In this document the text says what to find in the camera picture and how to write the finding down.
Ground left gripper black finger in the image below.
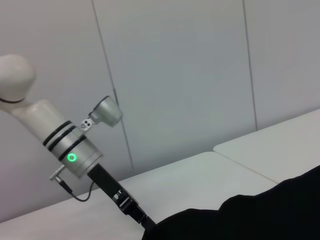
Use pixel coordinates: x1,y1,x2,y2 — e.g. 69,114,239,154
129,206,158,228

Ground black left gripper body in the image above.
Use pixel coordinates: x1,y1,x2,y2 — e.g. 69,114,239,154
86,163,141,219

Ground black shirt with FREE print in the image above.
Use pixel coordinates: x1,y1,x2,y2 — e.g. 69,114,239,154
141,164,320,240

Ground grey left gripper cable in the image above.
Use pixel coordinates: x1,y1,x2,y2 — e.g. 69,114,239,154
49,170,95,203

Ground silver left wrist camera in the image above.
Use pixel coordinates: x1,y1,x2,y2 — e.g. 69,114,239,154
80,95,124,133

